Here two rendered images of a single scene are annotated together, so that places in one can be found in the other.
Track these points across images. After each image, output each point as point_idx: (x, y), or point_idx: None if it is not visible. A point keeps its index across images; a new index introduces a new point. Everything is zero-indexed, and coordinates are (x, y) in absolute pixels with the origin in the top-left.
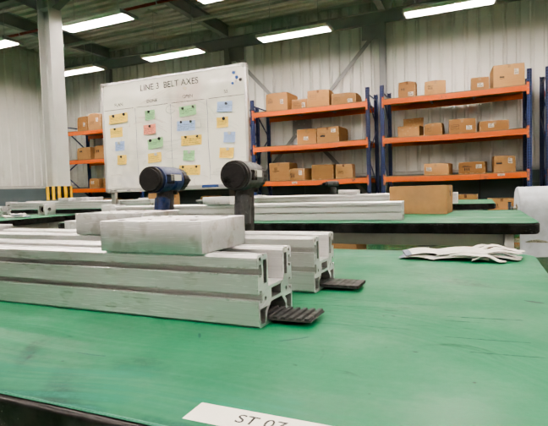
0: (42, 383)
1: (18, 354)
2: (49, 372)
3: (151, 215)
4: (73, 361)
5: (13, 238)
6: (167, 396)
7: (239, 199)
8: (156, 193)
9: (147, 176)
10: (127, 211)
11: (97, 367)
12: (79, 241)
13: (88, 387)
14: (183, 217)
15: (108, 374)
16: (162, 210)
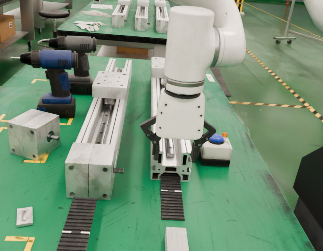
0: (218, 92)
1: (212, 99)
2: (214, 93)
3: (153, 67)
4: (208, 92)
5: (119, 127)
6: (210, 83)
7: (87, 57)
8: (62, 70)
9: (77, 58)
10: (114, 78)
11: (208, 90)
12: (156, 89)
13: (215, 88)
14: (162, 62)
15: (209, 88)
16: (103, 72)
